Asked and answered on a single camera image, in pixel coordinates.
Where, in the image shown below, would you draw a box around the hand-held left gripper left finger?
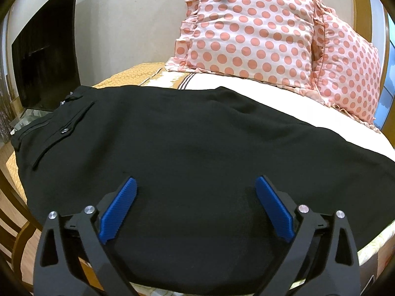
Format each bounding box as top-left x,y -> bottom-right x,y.
33,176 -> 138,296

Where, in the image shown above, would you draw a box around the wooden headboard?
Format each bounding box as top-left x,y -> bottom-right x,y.
350,0 -> 390,130

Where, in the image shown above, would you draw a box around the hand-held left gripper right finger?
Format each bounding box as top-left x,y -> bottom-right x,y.
255,176 -> 360,296

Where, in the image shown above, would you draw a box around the black television screen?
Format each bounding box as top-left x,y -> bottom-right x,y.
11,0 -> 81,112

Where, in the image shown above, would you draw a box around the large pink polka dot pillow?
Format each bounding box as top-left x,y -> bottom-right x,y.
165,0 -> 324,93

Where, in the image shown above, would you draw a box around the small pink polka dot pillow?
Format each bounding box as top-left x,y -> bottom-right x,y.
312,0 -> 381,134

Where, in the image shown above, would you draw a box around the bed with patterned sheet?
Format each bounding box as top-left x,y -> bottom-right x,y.
6,62 -> 395,296

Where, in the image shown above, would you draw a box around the black pants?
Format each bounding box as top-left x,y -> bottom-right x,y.
11,86 -> 395,288

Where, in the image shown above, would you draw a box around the wooden bed frame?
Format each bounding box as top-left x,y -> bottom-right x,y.
0,160 -> 44,293

